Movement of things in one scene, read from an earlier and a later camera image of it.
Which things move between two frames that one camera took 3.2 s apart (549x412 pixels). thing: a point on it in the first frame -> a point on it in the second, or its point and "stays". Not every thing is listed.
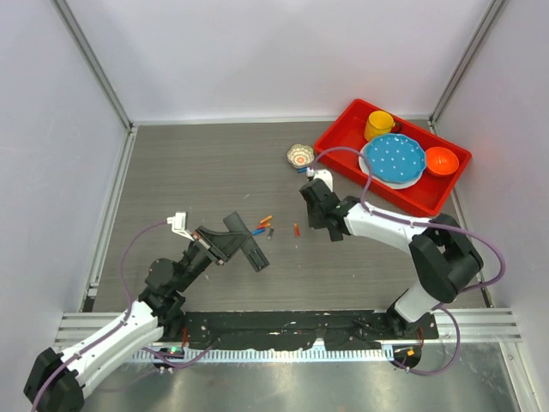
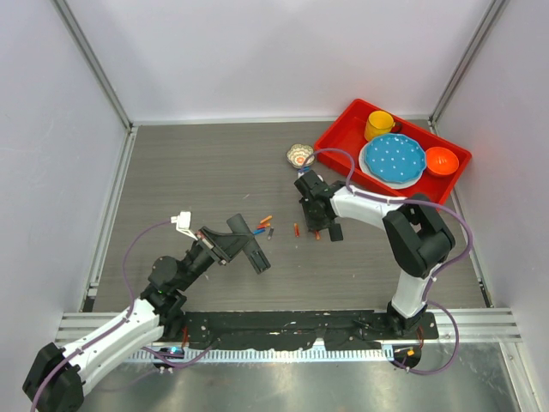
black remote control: (251, 251) stays
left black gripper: (218, 245) stays
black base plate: (340, 330) stays
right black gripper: (314, 222) -> (312, 225)
